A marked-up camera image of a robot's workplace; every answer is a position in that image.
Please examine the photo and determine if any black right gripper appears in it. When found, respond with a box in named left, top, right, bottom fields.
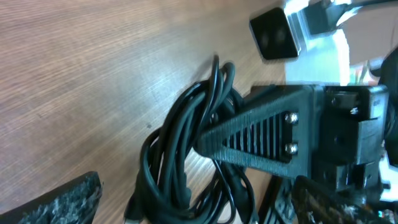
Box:
left=311, top=85, right=389, bottom=202

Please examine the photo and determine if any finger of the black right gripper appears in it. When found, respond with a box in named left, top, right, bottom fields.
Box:
left=258, top=175, right=295, bottom=224

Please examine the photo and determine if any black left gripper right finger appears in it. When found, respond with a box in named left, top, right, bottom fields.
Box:
left=292, top=175, right=389, bottom=224

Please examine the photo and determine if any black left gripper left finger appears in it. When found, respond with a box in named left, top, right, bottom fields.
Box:
left=1, top=171, right=103, bottom=224

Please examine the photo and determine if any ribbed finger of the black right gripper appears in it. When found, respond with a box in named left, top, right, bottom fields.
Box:
left=195, top=85, right=323, bottom=178

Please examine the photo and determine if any black cable bundle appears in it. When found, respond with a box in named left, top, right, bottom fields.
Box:
left=123, top=54, right=261, bottom=224

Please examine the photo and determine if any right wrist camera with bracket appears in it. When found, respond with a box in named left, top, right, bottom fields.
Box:
left=249, top=1, right=358, bottom=86

